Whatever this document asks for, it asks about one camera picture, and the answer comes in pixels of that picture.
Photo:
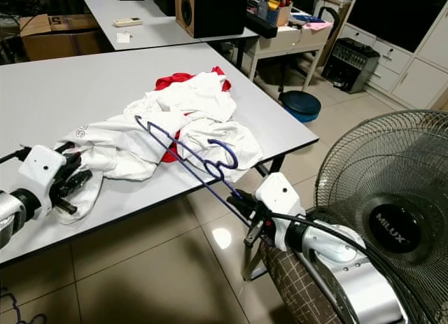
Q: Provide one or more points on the pen holder with pens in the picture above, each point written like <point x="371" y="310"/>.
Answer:
<point x="276" y="12"/>

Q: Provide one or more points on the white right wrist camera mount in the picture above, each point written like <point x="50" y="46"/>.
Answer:
<point x="280" y="198"/>

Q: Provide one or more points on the crumpled white t-shirt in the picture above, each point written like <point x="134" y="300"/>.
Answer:
<point x="196" y="100"/>

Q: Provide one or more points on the blue round bin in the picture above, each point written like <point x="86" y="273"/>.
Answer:
<point x="299" y="103"/>

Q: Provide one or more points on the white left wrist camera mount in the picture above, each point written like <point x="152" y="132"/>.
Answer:
<point x="42" y="166"/>

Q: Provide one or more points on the white remote control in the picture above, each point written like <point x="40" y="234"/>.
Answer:
<point x="128" y="22"/>

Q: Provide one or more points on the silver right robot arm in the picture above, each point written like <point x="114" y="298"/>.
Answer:
<point x="343" y="261"/>

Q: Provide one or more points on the wooden loudspeaker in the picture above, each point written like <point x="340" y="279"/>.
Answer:
<point x="213" y="12"/>

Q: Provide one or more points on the cardboard box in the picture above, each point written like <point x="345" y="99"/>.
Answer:
<point x="63" y="43"/>

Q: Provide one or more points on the black soundbar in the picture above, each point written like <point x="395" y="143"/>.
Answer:
<point x="262" y="26"/>

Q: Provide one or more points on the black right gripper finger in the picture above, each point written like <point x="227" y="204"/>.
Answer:
<point x="246" y="210"/>
<point x="242" y="196"/>

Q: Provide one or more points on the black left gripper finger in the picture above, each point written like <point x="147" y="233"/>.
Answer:
<point x="68" y="206"/>
<point x="82" y="180"/>

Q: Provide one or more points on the white drawer cabinet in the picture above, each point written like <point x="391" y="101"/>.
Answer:
<point x="420" y="79"/>

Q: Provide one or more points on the black metal table leg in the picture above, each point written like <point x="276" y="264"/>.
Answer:
<point x="274" y="171"/>

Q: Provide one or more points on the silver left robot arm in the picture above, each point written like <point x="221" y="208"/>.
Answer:
<point x="10" y="212"/>

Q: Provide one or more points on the black television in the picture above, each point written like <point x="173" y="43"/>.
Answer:
<point x="399" y="16"/>

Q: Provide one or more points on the small white paper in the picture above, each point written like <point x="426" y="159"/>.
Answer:
<point x="124" y="38"/>

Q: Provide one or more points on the black pedestal fan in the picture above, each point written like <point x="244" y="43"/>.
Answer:
<point x="378" y="170"/>

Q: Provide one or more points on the black amplifier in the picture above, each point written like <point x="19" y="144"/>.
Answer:
<point x="350" y="61"/>

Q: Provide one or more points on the white side table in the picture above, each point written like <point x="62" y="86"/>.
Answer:
<point x="294" y="40"/>

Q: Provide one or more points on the red garment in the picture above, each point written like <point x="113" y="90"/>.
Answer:
<point x="178" y="80"/>

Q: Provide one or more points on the white desk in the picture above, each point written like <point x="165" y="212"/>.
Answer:
<point x="161" y="33"/>

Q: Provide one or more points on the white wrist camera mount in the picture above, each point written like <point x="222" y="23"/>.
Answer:
<point x="42" y="166"/>
<point x="280" y="198"/>

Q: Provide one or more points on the brown plaid chair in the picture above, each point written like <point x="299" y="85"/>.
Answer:
<point x="287" y="289"/>

